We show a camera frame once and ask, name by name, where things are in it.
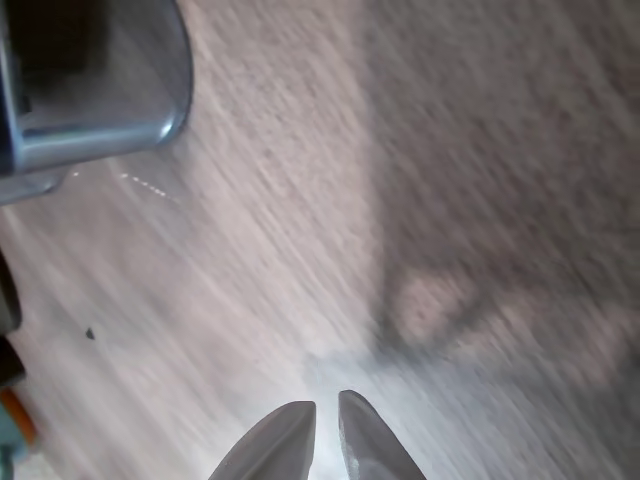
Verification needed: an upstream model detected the dark rounded object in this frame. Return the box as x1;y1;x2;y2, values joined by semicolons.
0;249;26;390

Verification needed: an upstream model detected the transparent plastic blender jar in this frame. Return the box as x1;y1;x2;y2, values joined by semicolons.
0;0;195;207

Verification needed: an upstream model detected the orange object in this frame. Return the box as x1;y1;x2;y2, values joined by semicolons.
0;389;39;447

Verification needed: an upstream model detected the gripper left finger with clear tip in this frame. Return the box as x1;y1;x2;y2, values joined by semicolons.
208;400;318;480

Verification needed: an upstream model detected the gripper right finger with clear tip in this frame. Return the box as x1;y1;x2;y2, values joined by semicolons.
338;389;426;480

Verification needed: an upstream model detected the teal object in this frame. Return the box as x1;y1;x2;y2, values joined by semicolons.
0;407;17;480

